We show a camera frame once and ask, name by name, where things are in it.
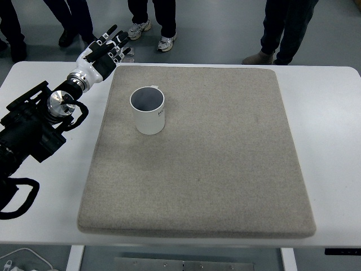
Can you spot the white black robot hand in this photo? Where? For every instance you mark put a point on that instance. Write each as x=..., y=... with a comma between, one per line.
x=100, y=58

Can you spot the white ribbed cup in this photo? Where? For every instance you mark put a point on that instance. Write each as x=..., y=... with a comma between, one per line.
x=148, y=107

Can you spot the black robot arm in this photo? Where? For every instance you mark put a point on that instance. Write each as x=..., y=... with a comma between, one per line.
x=33, y=127

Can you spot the silver floor socket cover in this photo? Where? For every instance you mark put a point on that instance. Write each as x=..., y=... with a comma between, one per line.
x=128, y=53

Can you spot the person in black shoes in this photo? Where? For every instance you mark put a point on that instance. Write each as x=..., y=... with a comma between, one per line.
x=74, y=17

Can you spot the person at left edge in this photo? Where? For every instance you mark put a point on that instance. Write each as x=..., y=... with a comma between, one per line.
x=11, y=29

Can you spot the beige felt mat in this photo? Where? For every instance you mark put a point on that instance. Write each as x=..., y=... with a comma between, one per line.
x=224, y=165

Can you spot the white table leg left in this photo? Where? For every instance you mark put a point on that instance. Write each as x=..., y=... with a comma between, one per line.
x=75, y=258

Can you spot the white table leg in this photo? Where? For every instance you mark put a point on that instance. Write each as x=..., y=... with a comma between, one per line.
x=75, y=258
x=288, y=259

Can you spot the person in tan boots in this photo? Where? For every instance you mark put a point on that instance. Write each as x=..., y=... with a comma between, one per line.
x=285, y=25

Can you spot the white table leg right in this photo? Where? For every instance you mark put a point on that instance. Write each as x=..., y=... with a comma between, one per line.
x=288, y=259

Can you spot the black table control panel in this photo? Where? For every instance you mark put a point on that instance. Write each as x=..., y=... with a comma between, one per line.
x=342, y=251

